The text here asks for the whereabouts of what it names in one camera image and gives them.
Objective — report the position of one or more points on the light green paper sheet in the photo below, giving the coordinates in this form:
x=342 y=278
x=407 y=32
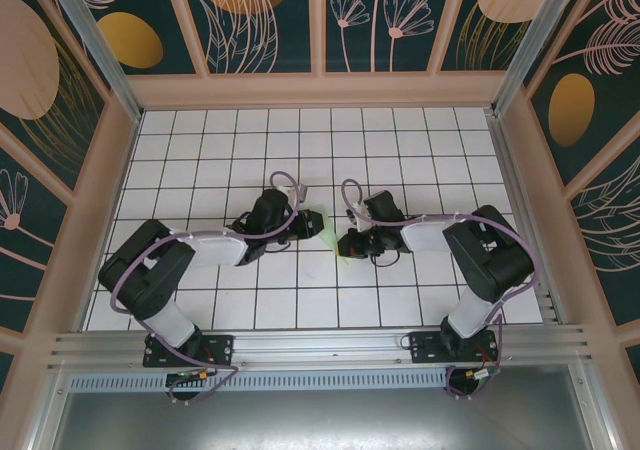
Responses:
x=334 y=245

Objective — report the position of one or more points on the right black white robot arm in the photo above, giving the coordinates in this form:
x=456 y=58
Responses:
x=492 y=260

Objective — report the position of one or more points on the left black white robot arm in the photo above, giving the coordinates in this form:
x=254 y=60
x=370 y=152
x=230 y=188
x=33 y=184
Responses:
x=145 y=275

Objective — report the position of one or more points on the grey metal sheet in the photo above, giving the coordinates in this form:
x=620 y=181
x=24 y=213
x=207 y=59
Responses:
x=320 y=420

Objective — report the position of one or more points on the dark panel with pink flowers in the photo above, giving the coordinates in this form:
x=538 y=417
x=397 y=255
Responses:
x=360 y=55

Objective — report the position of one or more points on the dark panel with orange circle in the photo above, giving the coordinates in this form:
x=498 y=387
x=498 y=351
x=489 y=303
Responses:
x=240 y=0

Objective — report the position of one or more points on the dark panel with gold oval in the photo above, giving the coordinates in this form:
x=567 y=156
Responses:
x=130 y=40

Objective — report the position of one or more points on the dark panel with fern outlines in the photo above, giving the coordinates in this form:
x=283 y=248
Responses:
x=610 y=230

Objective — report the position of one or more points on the dark panel, oval and fern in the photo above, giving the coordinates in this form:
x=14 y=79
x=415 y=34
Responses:
x=590 y=70

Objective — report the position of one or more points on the dark panel with single flower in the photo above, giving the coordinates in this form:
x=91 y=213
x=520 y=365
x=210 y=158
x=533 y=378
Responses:
x=25 y=250

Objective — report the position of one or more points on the dark panel, large pale disc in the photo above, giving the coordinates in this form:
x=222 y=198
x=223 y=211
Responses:
x=30 y=70

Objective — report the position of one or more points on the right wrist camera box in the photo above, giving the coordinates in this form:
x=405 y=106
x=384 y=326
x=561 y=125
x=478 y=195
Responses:
x=361 y=222

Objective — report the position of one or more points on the aluminium side rail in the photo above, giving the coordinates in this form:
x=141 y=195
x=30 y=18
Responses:
x=522 y=205

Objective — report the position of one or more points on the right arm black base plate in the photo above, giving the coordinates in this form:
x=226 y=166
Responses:
x=425 y=350

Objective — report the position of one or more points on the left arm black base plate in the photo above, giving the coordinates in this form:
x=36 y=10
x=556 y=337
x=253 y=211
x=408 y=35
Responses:
x=220 y=350

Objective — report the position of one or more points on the long aluminium mounting rail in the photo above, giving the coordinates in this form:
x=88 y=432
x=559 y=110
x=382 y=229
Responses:
x=320 y=350

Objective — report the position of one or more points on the aluminium corner post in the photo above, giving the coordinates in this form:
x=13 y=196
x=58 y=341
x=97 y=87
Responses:
x=531 y=45
x=100 y=45

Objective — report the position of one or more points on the aluminium frame leg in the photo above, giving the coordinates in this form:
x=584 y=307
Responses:
x=50 y=415
x=595 y=410

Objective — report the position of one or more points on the plain dark wall panel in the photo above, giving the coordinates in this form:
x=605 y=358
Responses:
x=634 y=370
x=6 y=365

